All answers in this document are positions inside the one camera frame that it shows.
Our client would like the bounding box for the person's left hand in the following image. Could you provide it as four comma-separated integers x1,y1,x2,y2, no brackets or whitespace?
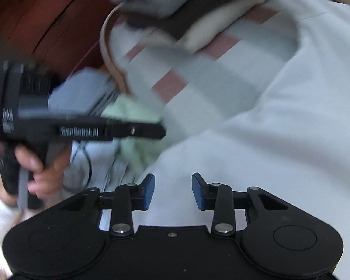
0,144,71,199

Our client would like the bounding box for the dark red wooden furniture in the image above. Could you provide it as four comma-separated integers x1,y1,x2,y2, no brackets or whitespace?
0,0,113,77

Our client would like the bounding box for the white garment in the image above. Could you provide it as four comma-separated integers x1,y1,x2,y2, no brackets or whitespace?
98,0,350,274

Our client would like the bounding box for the striped pink grey white blanket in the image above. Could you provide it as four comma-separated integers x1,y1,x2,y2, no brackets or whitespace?
108,0,297,145

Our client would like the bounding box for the light green garment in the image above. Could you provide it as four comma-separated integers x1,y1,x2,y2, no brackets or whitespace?
100,94,171,167

